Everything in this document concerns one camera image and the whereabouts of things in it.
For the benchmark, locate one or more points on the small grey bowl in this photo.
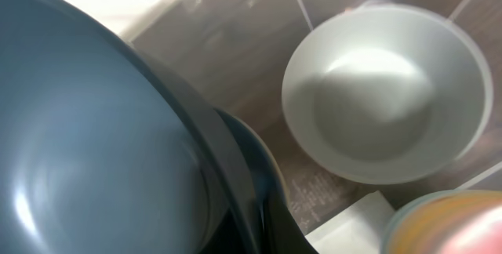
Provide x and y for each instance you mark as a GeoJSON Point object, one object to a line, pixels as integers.
{"type": "Point", "coordinates": [387, 94]}

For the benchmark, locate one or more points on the light blue cup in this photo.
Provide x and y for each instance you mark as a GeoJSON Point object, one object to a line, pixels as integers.
{"type": "Point", "coordinates": [403, 212]}

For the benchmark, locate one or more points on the large cream bowl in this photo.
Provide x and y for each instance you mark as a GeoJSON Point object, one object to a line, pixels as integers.
{"type": "Point", "coordinates": [265, 171]}

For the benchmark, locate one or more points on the yellow cup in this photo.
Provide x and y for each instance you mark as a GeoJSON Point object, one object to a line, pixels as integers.
{"type": "Point", "coordinates": [425, 229]}

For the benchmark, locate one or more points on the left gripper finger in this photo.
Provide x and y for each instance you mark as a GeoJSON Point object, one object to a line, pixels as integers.
{"type": "Point", "coordinates": [281, 233]}

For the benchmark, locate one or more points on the pink cup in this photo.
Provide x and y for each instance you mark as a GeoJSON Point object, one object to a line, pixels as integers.
{"type": "Point", "coordinates": [482, 235]}

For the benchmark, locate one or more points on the dark blue bowl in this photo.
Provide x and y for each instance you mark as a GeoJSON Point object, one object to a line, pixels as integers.
{"type": "Point", "coordinates": [102, 152]}
{"type": "Point", "coordinates": [236, 131]}

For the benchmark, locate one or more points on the clear plastic storage container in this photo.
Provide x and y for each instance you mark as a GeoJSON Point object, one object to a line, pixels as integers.
{"type": "Point", "coordinates": [235, 52]}

